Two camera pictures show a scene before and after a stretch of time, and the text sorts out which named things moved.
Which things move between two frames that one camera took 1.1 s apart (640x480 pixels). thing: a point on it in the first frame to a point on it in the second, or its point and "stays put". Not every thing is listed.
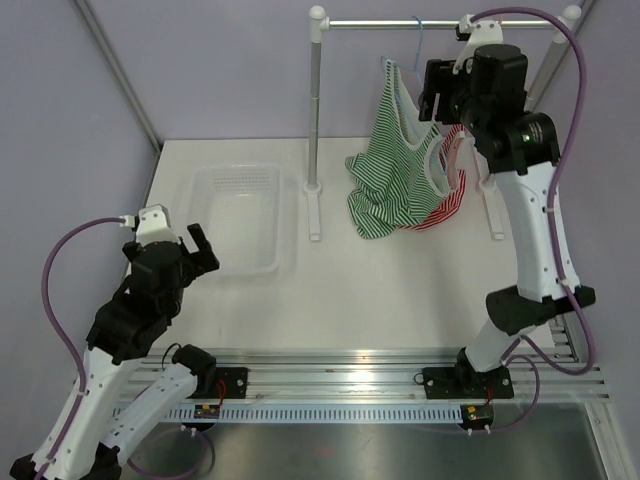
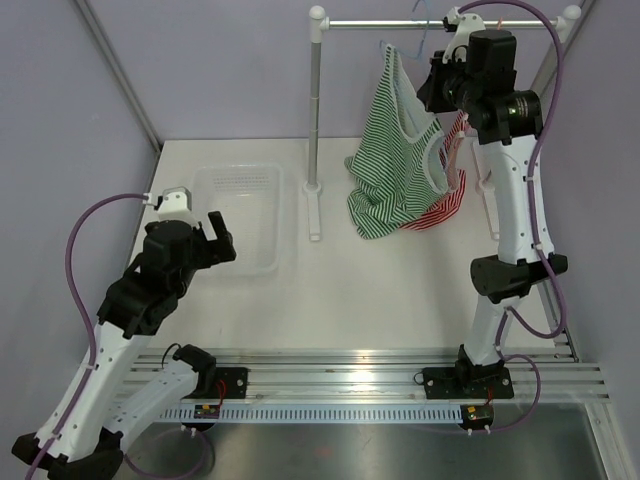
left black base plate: [234, 379] stays put
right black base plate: [467, 383] stays put
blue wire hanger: [416, 69] to [425, 39]
